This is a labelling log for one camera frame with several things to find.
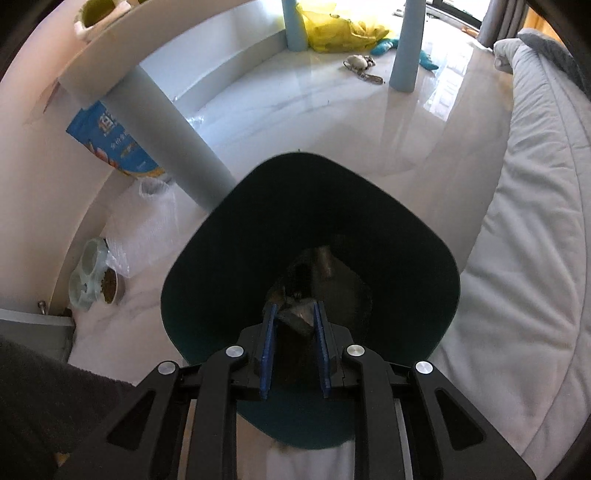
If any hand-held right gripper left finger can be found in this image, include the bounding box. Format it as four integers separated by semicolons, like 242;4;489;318
53;300;280;480

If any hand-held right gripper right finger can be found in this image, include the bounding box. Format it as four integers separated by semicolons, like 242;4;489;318
313;299;539;480

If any dark teal trash bin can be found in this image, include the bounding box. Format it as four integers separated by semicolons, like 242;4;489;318
160;152;461;450

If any clear plastic bag on floor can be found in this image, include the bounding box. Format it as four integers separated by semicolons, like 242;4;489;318
104;178;222;278

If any green pet bowl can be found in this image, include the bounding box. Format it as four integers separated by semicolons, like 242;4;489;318
68;237;126;308

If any blue table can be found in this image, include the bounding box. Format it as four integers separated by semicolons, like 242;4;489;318
58;0;426;210

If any grey metal box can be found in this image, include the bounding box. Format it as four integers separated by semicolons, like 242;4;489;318
0;308;77;365

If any dark grey cloth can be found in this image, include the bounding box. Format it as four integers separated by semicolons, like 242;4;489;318
0;335;139;480

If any bed mattress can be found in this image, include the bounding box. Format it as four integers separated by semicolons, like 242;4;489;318
429;28;591;476

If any blue snack bag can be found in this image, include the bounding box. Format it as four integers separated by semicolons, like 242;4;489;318
65;102;166;181

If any yellow plastic bag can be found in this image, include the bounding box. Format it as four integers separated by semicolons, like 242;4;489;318
295;0;393;52

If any glass sliding door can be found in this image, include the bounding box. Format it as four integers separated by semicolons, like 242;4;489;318
425;0;490;24

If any grey curtain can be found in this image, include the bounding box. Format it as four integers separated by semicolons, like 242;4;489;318
478;0;527;49

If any white green slipper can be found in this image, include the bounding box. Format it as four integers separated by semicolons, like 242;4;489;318
74;0;130;42

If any yellow curtain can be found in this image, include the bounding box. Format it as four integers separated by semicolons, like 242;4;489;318
526;9;555;40

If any keychain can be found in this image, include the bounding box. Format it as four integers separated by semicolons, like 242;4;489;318
342;54;385;85

